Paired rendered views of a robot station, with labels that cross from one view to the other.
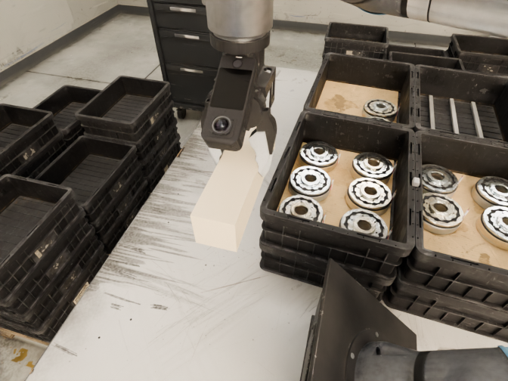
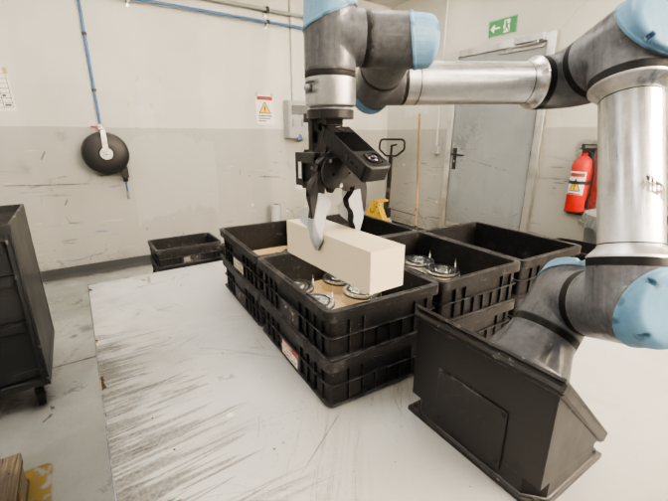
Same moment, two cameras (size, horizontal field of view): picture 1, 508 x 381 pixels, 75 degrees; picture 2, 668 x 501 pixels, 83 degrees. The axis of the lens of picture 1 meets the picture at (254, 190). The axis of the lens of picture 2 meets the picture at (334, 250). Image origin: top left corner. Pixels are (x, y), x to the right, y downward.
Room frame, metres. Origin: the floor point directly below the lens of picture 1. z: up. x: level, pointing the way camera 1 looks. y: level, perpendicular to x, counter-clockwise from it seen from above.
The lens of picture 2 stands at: (0.01, 0.47, 1.25)
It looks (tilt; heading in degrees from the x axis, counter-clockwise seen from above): 17 degrees down; 311
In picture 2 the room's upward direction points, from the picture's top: straight up
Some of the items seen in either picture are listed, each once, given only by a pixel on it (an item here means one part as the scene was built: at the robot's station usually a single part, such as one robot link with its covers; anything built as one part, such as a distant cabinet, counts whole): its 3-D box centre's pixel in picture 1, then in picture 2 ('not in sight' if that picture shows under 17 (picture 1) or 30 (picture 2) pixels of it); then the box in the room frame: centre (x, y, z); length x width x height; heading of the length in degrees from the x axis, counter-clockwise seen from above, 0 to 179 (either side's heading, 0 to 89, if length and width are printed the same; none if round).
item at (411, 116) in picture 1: (363, 87); (277, 238); (0.95, -0.34, 0.92); 0.40 x 0.30 x 0.02; 161
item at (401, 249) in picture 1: (345, 168); (340, 273); (0.57, -0.21, 0.92); 0.40 x 0.30 x 0.02; 161
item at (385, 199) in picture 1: (370, 193); (362, 289); (0.55, -0.28, 0.86); 0.10 x 0.10 x 0.01
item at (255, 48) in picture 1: (243, 76); (327, 151); (0.41, 0.01, 1.23); 0.09 x 0.08 x 0.12; 165
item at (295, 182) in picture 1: (310, 180); (313, 301); (0.60, -0.14, 0.86); 0.10 x 0.10 x 0.01
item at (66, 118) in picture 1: (76, 131); not in sight; (1.56, 1.01, 0.31); 0.40 x 0.30 x 0.34; 165
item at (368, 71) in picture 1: (359, 102); (278, 251); (0.95, -0.34, 0.87); 0.40 x 0.30 x 0.11; 161
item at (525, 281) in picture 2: not in sight; (493, 255); (0.38, -0.78, 0.87); 0.40 x 0.30 x 0.11; 161
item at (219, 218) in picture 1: (240, 175); (338, 249); (0.38, 0.02, 1.07); 0.24 x 0.06 x 0.06; 165
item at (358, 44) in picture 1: (350, 64); (188, 272); (2.29, -0.69, 0.37); 0.40 x 0.30 x 0.45; 75
